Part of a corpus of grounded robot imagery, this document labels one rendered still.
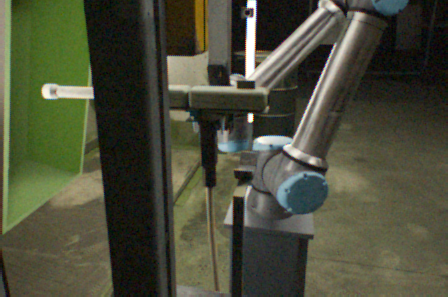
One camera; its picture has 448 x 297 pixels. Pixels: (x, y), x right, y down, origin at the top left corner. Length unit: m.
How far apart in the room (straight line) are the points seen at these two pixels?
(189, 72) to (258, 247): 2.39
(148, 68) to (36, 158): 2.03
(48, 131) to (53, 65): 0.38
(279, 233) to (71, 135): 1.33
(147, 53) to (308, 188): 0.83
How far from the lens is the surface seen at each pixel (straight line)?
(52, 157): 2.28
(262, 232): 1.28
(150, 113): 0.35
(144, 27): 0.34
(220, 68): 0.79
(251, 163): 0.59
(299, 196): 1.10
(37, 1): 2.12
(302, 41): 1.17
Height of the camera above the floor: 1.33
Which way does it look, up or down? 17 degrees down
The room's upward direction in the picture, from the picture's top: straight up
